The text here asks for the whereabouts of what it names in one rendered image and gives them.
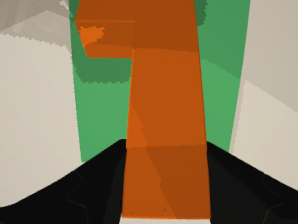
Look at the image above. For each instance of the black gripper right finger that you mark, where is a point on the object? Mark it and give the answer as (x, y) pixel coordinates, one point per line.
(241, 194)

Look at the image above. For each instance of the orange l-shaped part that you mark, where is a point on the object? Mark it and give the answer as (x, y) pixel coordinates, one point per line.
(166, 173)

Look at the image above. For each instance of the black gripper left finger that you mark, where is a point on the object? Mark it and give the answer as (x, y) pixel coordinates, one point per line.
(91, 194)

